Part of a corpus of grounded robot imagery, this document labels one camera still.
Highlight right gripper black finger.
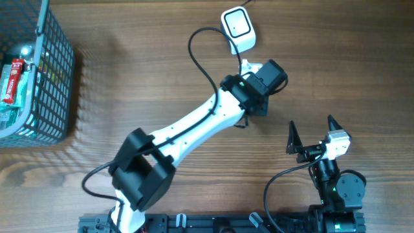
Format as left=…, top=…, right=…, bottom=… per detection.
left=327, top=115, right=343, bottom=131
left=286, top=120, right=303, bottom=154

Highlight red Nescafe stick sachet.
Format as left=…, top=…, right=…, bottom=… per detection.
left=2, top=58, right=25, bottom=104

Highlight green snack packet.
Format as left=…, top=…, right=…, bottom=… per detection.
left=1, top=65, right=25, bottom=130

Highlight yellow Vim liquid bottle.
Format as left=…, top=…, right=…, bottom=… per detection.
left=2, top=41, right=36, bottom=72

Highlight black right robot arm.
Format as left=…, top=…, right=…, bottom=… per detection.
left=286, top=115, right=367, bottom=233

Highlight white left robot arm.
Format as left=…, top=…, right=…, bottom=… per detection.
left=109, top=60, right=287, bottom=232

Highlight white barcode scanner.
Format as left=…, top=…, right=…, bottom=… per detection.
left=221, top=6, right=256, bottom=53

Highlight grey plastic mesh basket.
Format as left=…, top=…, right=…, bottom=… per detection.
left=1, top=1, right=75, bottom=148

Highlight mint green sachet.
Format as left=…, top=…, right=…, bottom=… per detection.
left=13, top=71, right=30, bottom=109

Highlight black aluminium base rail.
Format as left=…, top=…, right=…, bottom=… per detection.
left=78, top=212, right=311, bottom=233

